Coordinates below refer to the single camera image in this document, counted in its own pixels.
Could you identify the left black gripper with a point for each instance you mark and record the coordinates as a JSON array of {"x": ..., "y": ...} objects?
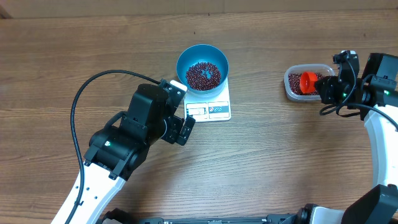
[{"x": 173, "y": 135}]

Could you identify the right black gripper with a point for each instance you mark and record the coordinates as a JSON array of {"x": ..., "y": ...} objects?
[{"x": 329, "y": 88}]

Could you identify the red measuring scoop blue handle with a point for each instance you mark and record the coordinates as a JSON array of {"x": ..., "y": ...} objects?
[{"x": 307, "y": 82}]

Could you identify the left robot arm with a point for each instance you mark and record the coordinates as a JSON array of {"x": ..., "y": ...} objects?
[{"x": 122, "y": 146}]

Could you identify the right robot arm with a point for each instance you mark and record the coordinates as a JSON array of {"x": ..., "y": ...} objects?
[{"x": 370, "y": 94}]

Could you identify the white kitchen scale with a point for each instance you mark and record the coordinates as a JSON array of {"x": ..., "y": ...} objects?
[{"x": 209, "y": 107}]

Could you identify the red beans in bowl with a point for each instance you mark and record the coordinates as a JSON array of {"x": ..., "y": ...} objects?
[{"x": 203, "y": 76}]

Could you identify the blue bowl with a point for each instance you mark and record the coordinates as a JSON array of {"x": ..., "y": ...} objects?
[{"x": 201, "y": 53}]

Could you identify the clear plastic container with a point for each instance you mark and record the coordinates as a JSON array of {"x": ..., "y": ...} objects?
[{"x": 323, "y": 69}]

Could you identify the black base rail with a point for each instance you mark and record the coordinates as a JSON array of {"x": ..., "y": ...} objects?
[{"x": 214, "y": 220}]

